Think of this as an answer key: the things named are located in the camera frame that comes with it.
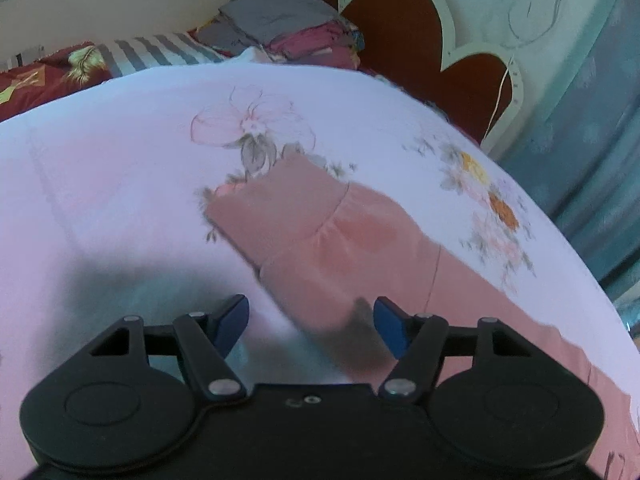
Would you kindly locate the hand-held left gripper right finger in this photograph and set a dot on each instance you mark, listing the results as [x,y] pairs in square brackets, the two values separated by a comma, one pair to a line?
[387,326]

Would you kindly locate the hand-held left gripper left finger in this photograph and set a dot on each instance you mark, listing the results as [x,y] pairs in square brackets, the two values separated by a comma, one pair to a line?
[233,321]

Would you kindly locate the white floral bed sheet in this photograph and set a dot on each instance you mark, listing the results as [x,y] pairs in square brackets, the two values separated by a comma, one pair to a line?
[125,160]

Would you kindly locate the blue curtain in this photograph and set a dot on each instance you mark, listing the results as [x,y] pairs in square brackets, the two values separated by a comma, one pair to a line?
[590,135]

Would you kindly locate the grey striped pillow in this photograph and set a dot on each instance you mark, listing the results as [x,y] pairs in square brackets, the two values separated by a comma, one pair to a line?
[150,50]

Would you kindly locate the red heart-shaped headboard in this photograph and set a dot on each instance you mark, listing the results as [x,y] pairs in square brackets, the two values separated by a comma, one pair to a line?
[400,25]

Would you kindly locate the grey folded cloth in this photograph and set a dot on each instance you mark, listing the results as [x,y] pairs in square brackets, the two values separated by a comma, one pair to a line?
[280,15]

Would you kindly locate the red floral pillow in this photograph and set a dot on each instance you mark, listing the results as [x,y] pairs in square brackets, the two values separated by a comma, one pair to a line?
[40,75]

